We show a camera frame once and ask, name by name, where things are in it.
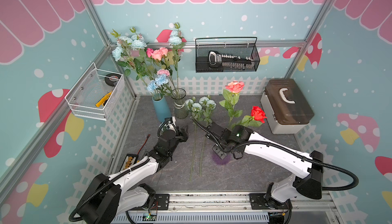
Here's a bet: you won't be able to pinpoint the purple glass vase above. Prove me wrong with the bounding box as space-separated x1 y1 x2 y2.
212 152 231 165

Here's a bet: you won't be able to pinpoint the clear glass vase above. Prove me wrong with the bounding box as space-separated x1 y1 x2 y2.
170 88 188 119

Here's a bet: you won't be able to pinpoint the pale blue flower stem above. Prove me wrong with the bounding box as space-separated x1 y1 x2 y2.
185 96 203 182

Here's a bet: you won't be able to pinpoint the white flower stem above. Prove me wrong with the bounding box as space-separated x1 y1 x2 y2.
199 95 216 177

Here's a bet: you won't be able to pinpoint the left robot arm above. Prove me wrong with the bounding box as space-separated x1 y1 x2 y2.
68 118 189 224

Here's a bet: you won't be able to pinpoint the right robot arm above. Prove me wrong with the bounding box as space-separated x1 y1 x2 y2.
193 120 359 210

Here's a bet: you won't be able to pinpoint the teal ceramic vase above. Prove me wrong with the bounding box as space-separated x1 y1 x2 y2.
152 96 172 123

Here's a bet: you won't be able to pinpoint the bouquet in teal vase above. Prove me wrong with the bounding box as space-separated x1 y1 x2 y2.
110 27 173 101

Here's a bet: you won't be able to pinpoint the flowers in clear vase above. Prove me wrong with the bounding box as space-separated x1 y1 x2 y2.
168 22 185 88

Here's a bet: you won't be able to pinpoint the red rose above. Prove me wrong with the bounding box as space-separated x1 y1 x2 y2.
231 106 267 129

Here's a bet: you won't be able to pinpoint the coral pink rose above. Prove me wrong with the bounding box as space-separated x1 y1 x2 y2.
219 81 245 126

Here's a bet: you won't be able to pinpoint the brown lid storage box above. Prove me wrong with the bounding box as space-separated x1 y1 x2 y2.
260 79 314 134

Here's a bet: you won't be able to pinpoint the bit set tool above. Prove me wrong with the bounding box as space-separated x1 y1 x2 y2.
208 51 255 71

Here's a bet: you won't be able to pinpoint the yellow tool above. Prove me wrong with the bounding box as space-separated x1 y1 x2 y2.
96 91 112 107

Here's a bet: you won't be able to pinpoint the black tape roll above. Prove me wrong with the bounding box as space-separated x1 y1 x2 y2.
104 73 121 87

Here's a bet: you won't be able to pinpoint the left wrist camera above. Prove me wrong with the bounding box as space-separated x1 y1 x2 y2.
163 117 177 131

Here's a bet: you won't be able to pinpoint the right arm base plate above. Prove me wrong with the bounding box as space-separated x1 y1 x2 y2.
249 193 292 211

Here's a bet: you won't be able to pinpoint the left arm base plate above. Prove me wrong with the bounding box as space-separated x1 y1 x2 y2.
132 194 170 211

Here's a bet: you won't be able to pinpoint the black wire basket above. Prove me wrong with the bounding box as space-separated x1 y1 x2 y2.
195 37 260 73

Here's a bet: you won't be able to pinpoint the white wire basket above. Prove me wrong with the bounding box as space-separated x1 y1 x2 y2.
65 63 125 121

